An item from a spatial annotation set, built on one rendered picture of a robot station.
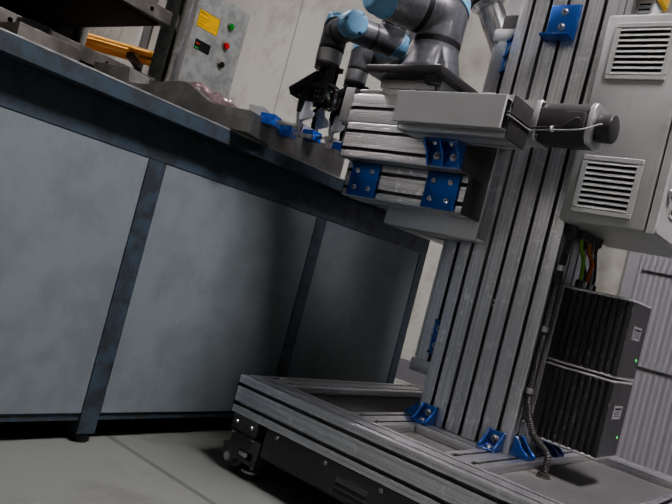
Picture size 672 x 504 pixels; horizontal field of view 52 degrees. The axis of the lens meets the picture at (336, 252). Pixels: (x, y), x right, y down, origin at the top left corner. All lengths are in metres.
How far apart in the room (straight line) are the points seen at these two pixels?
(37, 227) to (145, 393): 0.52
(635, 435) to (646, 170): 2.20
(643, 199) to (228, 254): 1.01
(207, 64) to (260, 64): 2.72
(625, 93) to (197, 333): 1.17
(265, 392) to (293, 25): 4.17
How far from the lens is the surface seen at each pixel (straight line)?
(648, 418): 3.60
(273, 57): 5.56
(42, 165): 1.53
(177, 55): 2.68
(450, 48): 1.76
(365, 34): 2.03
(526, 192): 1.70
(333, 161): 2.16
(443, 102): 1.50
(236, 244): 1.88
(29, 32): 1.68
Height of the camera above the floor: 0.53
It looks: 1 degrees up
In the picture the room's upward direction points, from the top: 15 degrees clockwise
